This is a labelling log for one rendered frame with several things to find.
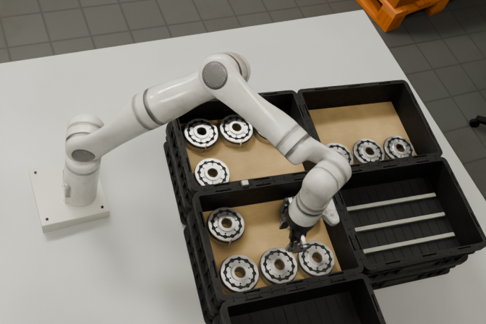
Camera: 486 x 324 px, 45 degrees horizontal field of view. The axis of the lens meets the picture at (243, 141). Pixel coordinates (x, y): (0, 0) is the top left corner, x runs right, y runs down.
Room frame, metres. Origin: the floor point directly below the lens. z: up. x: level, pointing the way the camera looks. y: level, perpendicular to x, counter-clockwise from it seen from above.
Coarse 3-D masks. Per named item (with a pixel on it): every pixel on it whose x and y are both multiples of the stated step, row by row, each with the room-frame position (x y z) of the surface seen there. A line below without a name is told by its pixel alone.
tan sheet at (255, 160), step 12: (216, 120) 1.08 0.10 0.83; (252, 132) 1.08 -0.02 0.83; (216, 144) 1.00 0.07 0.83; (252, 144) 1.04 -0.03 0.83; (264, 144) 1.06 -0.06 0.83; (192, 156) 0.92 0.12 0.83; (204, 156) 0.94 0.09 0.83; (216, 156) 0.95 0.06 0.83; (228, 156) 0.97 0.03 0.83; (240, 156) 0.99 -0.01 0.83; (252, 156) 1.00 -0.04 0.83; (264, 156) 1.02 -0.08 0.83; (276, 156) 1.03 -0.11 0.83; (192, 168) 0.89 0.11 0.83; (228, 168) 0.93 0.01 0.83; (240, 168) 0.95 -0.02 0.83; (252, 168) 0.96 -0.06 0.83; (264, 168) 0.98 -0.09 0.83; (276, 168) 0.99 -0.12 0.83; (288, 168) 1.01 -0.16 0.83; (300, 168) 1.03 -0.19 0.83
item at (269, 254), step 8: (272, 248) 0.72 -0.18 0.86; (280, 248) 0.73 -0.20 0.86; (264, 256) 0.69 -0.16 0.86; (272, 256) 0.70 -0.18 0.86; (288, 256) 0.72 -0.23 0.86; (264, 264) 0.67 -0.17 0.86; (288, 264) 0.70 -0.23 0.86; (296, 264) 0.70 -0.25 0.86; (264, 272) 0.65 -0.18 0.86; (272, 272) 0.66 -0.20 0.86; (288, 272) 0.67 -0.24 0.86; (296, 272) 0.68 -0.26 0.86; (272, 280) 0.64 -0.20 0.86; (280, 280) 0.65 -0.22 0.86; (288, 280) 0.65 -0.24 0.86
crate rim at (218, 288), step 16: (304, 176) 0.93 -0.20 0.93; (208, 192) 0.77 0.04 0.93; (224, 192) 0.79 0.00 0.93; (336, 208) 0.87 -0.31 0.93; (208, 240) 0.65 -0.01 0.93; (352, 240) 0.80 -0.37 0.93; (208, 256) 0.61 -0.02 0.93; (336, 272) 0.69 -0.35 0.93; (352, 272) 0.71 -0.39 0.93; (272, 288) 0.59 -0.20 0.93
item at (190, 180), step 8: (264, 96) 1.16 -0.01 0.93; (296, 96) 1.20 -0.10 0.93; (296, 104) 1.17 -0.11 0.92; (304, 120) 1.12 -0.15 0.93; (176, 128) 0.93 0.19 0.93; (176, 136) 0.91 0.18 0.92; (312, 136) 1.08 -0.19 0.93; (184, 144) 0.89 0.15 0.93; (184, 152) 0.87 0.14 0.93; (184, 160) 0.84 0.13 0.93; (184, 168) 0.83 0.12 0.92; (192, 176) 0.80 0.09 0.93; (272, 176) 0.89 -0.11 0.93; (280, 176) 0.90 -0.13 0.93; (288, 176) 0.91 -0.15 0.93; (296, 176) 0.92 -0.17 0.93; (192, 184) 0.78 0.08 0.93; (208, 184) 0.80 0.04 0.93; (216, 184) 0.81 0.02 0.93; (232, 184) 0.82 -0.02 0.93; (240, 184) 0.83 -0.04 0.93; (192, 192) 0.77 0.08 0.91
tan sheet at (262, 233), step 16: (240, 208) 0.82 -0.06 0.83; (256, 208) 0.84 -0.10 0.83; (272, 208) 0.86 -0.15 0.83; (224, 224) 0.75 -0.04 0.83; (256, 224) 0.79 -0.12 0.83; (272, 224) 0.81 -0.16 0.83; (320, 224) 0.87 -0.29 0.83; (240, 240) 0.73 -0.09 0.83; (256, 240) 0.74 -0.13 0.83; (272, 240) 0.76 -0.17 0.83; (288, 240) 0.78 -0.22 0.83; (320, 240) 0.82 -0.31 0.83; (224, 256) 0.67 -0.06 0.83; (256, 256) 0.70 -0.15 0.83; (256, 288) 0.61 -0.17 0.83
